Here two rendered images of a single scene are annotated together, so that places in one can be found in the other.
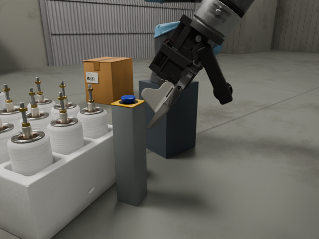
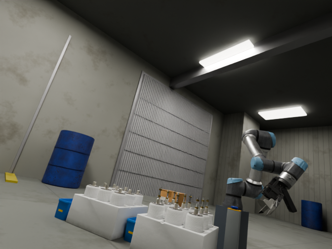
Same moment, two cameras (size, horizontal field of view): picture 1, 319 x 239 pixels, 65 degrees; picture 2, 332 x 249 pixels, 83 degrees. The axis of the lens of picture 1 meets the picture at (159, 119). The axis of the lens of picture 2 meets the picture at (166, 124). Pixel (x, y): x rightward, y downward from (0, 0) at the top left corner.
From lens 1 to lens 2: 0.77 m
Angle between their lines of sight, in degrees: 37
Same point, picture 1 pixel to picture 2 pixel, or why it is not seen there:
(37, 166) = (200, 229)
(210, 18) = (287, 179)
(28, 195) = (202, 241)
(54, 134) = not seen: hidden behind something
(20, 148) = (197, 218)
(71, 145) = (206, 226)
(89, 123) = not seen: hidden behind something
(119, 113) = (232, 213)
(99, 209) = not seen: outside the picture
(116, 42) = (154, 184)
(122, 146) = (230, 232)
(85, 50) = (134, 184)
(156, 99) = (269, 204)
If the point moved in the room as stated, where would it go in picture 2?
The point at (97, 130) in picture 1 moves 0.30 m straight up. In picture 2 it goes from (210, 223) to (216, 174)
